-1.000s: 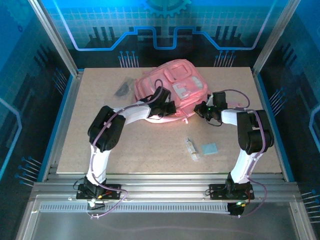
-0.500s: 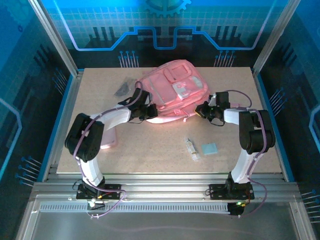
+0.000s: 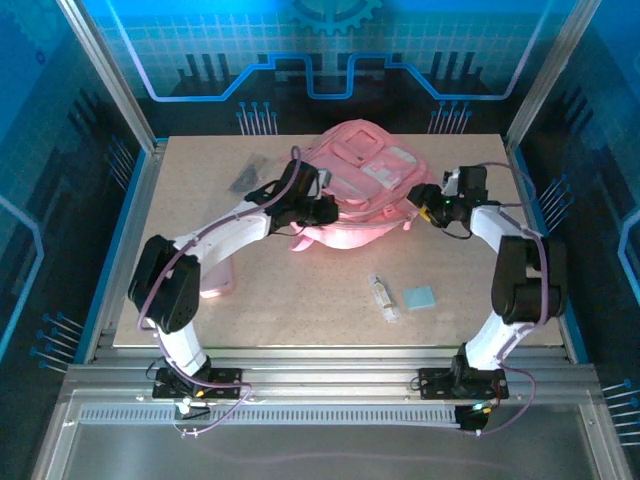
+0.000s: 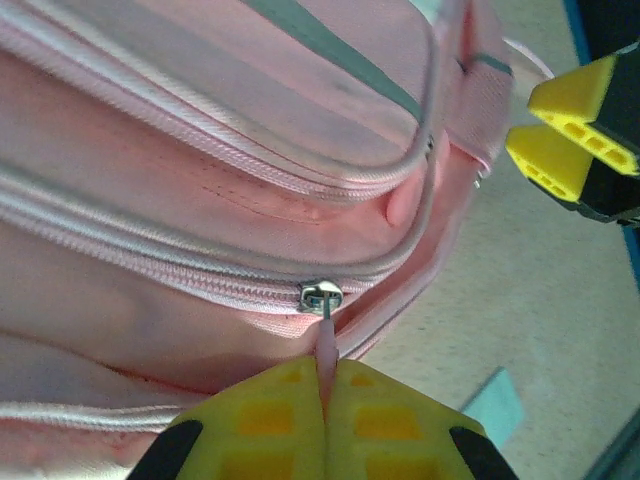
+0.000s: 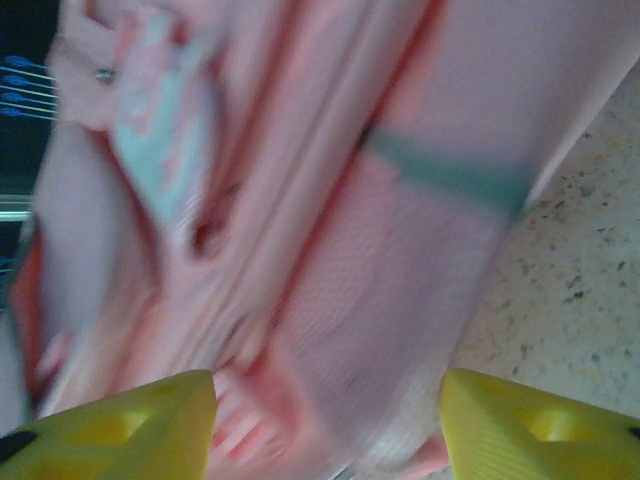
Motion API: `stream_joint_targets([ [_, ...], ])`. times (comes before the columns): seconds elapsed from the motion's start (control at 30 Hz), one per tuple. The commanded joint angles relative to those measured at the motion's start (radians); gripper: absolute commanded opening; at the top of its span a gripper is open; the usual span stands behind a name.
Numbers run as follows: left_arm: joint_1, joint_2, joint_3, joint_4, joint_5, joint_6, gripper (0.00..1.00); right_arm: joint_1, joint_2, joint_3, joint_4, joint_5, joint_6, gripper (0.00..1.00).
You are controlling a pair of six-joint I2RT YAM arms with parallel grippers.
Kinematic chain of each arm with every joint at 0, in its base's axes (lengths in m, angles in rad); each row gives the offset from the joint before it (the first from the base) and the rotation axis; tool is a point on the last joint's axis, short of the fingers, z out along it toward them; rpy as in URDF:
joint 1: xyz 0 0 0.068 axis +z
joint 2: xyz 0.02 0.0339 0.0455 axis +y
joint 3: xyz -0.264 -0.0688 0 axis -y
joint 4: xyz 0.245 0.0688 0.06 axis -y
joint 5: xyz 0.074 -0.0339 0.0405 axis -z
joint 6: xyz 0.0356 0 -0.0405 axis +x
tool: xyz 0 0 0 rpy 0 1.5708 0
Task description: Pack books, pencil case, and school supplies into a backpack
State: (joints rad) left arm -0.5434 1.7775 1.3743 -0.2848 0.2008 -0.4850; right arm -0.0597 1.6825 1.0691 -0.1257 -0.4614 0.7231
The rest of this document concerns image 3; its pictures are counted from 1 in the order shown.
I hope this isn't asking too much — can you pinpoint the aluminium table side rail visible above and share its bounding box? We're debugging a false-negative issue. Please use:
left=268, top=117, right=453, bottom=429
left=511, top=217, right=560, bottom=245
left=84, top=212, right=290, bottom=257
left=82, top=139, right=169, bottom=364

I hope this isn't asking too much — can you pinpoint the aluminium frame post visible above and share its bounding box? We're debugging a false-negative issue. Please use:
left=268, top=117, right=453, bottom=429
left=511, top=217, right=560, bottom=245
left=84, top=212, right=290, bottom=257
left=504, top=0, right=604, bottom=149
left=57, top=0, right=169, bottom=154

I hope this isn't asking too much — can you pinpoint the pink backpack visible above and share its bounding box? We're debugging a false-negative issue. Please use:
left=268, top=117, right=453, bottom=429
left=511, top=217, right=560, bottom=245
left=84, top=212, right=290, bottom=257
left=289, top=118, right=436, bottom=252

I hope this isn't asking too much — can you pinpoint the light blue sticky note pad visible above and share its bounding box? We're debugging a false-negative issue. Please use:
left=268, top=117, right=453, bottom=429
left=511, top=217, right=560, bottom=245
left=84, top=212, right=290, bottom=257
left=402, top=285, right=437, bottom=311

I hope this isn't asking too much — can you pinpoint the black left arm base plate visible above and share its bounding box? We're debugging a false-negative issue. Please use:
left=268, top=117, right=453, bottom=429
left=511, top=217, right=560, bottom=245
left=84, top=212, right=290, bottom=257
left=152, top=367, right=245, bottom=401

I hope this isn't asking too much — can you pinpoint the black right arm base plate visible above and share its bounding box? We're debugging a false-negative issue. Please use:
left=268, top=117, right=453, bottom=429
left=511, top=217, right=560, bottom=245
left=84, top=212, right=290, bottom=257
left=418, top=367, right=510, bottom=401

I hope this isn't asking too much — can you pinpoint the small black controller box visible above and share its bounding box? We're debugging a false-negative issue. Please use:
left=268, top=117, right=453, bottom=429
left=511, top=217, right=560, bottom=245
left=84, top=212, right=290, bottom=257
left=454, top=403, right=490, bottom=434

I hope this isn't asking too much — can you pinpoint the aluminium frame rail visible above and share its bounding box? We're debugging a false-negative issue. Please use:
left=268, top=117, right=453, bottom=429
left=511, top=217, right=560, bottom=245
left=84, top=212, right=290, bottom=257
left=64, top=347, right=601, bottom=396

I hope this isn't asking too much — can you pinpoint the clear bag with black items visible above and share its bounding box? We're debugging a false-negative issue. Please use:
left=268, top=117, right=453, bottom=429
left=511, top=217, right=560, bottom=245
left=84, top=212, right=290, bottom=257
left=228, top=154, right=269, bottom=194

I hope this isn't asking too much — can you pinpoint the glue tube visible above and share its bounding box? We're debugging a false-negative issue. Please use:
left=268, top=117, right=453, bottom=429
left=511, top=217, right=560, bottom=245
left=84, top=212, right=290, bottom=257
left=368, top=273, right=401, bottom=324

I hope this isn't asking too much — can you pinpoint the slotted cable duct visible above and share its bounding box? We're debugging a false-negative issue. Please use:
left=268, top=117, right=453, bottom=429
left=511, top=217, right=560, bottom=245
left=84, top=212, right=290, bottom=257
left=79, top=407, right=459, bottom=426

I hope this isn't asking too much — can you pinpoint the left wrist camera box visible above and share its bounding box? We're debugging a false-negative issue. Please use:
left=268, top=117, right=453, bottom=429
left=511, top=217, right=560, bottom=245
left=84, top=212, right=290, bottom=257
left=313, top=168, right=334, bottom=200

